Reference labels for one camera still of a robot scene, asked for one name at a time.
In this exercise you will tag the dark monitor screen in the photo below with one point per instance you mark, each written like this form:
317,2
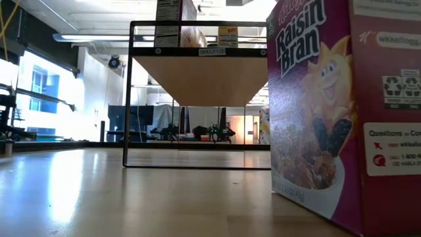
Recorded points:
141,116

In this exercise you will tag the round black wall speaker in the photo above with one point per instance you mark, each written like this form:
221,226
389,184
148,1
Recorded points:
114,62

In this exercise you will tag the black metal table frame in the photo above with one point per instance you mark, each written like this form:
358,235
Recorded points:
65,145

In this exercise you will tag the short black post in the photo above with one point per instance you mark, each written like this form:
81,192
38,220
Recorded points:
102,131

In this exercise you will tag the small white cylinder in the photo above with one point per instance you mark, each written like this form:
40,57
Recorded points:
8,148

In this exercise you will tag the colourful floral panel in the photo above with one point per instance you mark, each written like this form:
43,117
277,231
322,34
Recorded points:
264,126

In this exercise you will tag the long ceiling light strip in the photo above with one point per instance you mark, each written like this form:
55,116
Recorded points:
98,37

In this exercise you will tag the black background robot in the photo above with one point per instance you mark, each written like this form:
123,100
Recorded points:
213,131

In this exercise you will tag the wooden shelf with black frame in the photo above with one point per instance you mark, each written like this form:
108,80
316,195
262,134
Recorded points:
204,79

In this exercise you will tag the magenta raisin bran cereal box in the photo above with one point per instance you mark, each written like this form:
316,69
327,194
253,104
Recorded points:
329,115
167,29

